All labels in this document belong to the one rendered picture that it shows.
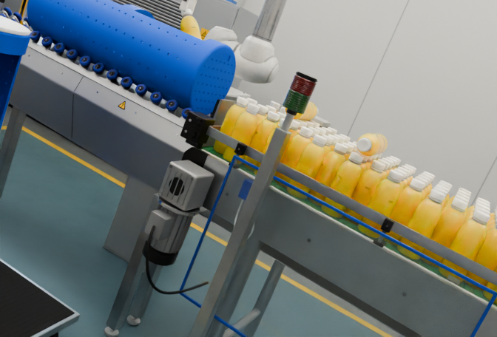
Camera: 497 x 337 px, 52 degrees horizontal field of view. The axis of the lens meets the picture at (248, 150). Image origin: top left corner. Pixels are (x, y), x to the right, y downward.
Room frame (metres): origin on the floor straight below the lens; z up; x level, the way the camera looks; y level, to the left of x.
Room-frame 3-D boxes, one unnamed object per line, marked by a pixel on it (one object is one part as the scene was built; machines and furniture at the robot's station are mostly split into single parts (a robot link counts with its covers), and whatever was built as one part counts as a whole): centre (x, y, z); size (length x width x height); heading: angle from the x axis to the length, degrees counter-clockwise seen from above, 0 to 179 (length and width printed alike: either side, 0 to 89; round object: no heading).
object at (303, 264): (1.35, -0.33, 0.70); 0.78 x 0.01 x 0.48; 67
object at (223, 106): (1.84, 0.15, 0.99); 0.10 x 0.02 x 0.12; 157
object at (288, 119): (1.36, -0.07, 1.18); 0.06 x 0.06 x 0.16
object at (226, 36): (2.53, 0.32, 1.18); 0.18 x 0.16 x 0.22; 79
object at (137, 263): (1.80, 0.23, 0.31); 0.06 x 0.06 x 0.63; 67
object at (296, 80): (1.36, -0.07, 1.23); 0.06 x 0.06 x 0.04
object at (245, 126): (1.63, 0.04, 0.99); 0.07 x 0.07 x 0.19
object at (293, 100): (1.36, -0.07, 1.18); 0.06 x 0.06 x 0.05
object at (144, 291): (1.93, 0.18, 0.31); 0.06 x 0.06 x 0.63; 67
